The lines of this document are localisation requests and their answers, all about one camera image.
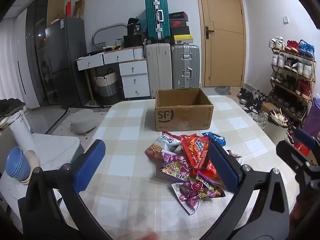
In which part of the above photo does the cream suitcase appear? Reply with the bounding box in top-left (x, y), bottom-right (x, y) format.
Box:
top-left (146, 43), bottom-right (173, 98)

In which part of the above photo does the black printed bag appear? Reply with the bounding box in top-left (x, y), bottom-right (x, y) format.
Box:
top-left (127, 18), bottom-right (141, 37)

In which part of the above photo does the dark cloth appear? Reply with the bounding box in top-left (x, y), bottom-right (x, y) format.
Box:
top-left (0, 99), bottom-right (27, 123)

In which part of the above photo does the wooden shoe rack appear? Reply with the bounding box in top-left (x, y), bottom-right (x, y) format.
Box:
top-left (269, 49), bottom-right (315, 128)

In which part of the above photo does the yellow shoe box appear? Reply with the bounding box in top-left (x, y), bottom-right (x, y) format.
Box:
top-left (173, 34), bottom-right (194, 46)

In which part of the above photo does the black storage box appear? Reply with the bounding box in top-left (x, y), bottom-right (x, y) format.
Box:
top-left (124, 35), bottom-right (147, 48)

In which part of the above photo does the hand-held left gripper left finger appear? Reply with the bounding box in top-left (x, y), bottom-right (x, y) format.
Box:
top-left (22, 139), bottom-right (112, 240)

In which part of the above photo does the woven laundry basket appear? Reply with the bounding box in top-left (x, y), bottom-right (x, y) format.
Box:
top-left (93, 68), bottom-right (118, 105)

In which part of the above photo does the arched mirror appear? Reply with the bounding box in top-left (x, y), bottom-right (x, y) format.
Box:
top-left (92, 23), bottom-right (128, 48)

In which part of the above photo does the small brown carton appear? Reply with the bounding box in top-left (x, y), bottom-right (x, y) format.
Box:
top-left (260, 102), bottom-right (277, 114)

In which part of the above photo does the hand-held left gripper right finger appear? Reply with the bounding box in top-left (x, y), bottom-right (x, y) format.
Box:
top-left (200, 141), bottom-right (298, 240)

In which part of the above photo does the white curtain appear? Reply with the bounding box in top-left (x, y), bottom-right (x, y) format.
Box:
top-left (0, 17), bottom-right (19, 100)

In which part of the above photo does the grey door mat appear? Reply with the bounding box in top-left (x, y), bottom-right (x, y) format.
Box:
top-left (214, 86), bottom-right (232, 95)

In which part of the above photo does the blue cookie packet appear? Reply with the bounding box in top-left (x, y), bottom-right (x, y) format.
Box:
top-left (201, 132), bottom-right (227, 147)

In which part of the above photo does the white side table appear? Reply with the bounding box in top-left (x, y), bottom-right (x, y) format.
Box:
top-left (0, 132), bottom-right (82, 220)

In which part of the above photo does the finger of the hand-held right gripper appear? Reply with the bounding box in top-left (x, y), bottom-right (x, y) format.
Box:
top-left (276, 139), bottom-right (312, 168)
top-left (294, 127), bottom-right (320, 155)

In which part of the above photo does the trash bin with white liner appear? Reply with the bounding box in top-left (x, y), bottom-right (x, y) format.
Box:
top-left (264, 109), bottom-right (289, 144)

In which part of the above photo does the red plastic bag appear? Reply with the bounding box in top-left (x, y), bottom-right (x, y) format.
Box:
top-left (294, 141), bottom-right (310, 157)

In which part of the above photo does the flat brown cardboard carton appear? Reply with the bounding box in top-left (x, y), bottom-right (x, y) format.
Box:
top-left (74, 0), bottom-right (85, 20)

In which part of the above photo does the tall dark glass cabinet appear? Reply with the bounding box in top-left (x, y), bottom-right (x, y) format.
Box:
top-left (25, 0), bottom-right (65, 105)

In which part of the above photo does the shoe rack with shoes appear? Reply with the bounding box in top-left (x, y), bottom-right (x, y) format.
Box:
top-left (269, 36), bottom-right (315, 120)

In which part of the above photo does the round grey stool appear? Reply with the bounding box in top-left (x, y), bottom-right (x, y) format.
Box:
top-left (70, 116), bottom-right (97, 137)

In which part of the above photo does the stack of beige bowls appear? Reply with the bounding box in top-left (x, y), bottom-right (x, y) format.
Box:
top-left (19, 150), bottom-right (40, 184)

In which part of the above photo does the brown cardboard box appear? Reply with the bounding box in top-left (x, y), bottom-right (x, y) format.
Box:
top-left (154, 88), bottom-right (214, 131)

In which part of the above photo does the teal suitcase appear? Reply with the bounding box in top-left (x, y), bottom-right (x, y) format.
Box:
top-left (145, 0), bottom-right (171, 40)

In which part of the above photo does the wooden door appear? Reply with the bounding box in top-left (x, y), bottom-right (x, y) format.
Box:
top-left (194, 0), bottom-right (247, 88)

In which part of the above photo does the purple candy bag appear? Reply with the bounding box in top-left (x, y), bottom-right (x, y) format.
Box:
top-left (160, 154), bottom-right (194, 178)
top-left (171, 180), bottom-right (226, 215)

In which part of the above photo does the white desk with drawers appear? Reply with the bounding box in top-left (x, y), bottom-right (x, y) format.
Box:
top-left (76, 47), bottom-right (150, 99)

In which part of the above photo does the checked tablecloth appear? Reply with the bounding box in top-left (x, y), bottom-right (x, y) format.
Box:
top-left (54, 95), bottom-right (304, 240)

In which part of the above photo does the dark grey fridge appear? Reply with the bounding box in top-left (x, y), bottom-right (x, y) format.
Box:
top-left (44, 17), bottom-right (88, 109)

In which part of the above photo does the plain black shoe box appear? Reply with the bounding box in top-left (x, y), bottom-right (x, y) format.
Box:
top-left (170, 27), bottom-right (190, 36)

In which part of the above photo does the stack of blue bowls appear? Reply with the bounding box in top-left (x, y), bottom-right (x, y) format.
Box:
top-left (5, 146), bottom-right (32, 182)

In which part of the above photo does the silver suitcase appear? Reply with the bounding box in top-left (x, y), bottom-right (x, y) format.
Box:
top-left (171, 44), bottom-right (201, 90)

